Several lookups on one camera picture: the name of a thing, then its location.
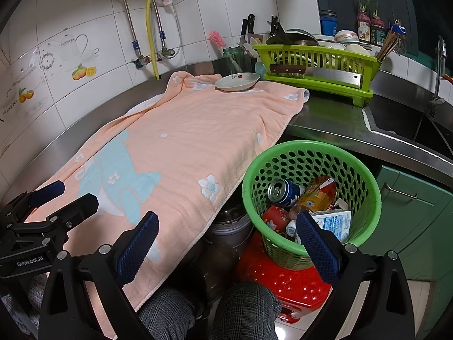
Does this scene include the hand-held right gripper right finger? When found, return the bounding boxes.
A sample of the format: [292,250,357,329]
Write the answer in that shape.
[296,211,414,340]

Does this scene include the cleaver with wooden handle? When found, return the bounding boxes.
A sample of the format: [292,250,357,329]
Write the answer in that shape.
[269,64,362,89]

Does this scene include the flexible metal hose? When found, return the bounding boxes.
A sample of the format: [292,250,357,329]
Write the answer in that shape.
[151,0,178,60]
[108,0,146,68]

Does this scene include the peach towel with blue print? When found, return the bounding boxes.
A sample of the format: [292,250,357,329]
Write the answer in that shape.
[23,71,310,312]

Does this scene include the metal pot with lid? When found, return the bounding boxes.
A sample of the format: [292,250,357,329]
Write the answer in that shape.
[207,198,255,256]

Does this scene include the person's leg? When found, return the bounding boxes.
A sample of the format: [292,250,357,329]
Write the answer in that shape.
[209,281,284,340]
[136,287,213,340]

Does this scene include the person's right leg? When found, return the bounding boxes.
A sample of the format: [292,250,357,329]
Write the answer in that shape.
[209,281,284,340]

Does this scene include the white plate with red print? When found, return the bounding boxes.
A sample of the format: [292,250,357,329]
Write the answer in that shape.
[215,73,260,92]

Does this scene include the bundle of chopsticks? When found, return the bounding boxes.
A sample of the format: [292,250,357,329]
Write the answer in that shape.
[375,30,402,61]

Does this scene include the person's left leg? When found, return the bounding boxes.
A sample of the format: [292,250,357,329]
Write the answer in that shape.
[136,287,213,340]

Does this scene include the striped bowl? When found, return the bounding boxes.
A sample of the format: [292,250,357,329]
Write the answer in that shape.
[334,30,358,43]

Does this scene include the blue lidded jar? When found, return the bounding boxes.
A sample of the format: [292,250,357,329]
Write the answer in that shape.
[319,10,337,37]

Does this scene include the metal faucet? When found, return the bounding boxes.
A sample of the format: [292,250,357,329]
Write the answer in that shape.
[428,35,448,117]

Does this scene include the yellow tea bottle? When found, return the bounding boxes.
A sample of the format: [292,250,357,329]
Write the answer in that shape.
[295,176,337,213]

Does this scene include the green glass jar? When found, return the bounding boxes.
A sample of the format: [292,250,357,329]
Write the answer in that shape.
[223,47,245,75]

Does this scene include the pink bottle brush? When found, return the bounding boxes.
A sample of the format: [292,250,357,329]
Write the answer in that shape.
[208,30,241,73]

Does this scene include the white blue milk carton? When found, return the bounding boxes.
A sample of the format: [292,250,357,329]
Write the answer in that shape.
[311,210,352,244]

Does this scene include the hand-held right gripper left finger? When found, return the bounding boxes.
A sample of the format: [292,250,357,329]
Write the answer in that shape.
[37,212,160,340]

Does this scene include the white bowl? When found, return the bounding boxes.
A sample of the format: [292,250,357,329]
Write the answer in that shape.
[343,43,371,57]

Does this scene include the black pan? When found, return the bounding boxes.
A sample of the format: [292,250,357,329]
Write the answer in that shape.
[265,30,321,47]

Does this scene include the blue drink can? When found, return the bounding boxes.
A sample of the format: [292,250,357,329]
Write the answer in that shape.
[266,179,307,209]

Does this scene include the green plastic mesh basket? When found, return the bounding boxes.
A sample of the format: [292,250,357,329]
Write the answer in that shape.
[242,141,382,270]

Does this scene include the green cabinet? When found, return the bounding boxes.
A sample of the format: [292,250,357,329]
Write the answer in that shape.
[354,165,453,280]

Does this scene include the green plastic dish rack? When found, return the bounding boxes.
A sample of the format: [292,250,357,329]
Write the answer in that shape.
[252,41,382,107]

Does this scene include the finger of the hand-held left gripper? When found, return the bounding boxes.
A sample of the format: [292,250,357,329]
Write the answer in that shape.
[21,194,99,234]
[0,180,66,220]

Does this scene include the yellow gas hose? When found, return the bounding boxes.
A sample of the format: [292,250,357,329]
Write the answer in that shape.
[146,0,161,80]

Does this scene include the red plastic stool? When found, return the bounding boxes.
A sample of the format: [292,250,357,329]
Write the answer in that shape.
[234,234,335,323]

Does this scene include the person's left hand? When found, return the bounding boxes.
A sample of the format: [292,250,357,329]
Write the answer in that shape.
[26,273,47,326]

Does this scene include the red soda can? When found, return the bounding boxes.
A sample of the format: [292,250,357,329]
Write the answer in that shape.
[262,205,298,236]

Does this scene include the steel sink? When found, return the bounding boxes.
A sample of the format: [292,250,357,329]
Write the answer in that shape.
[364,94,453,149]

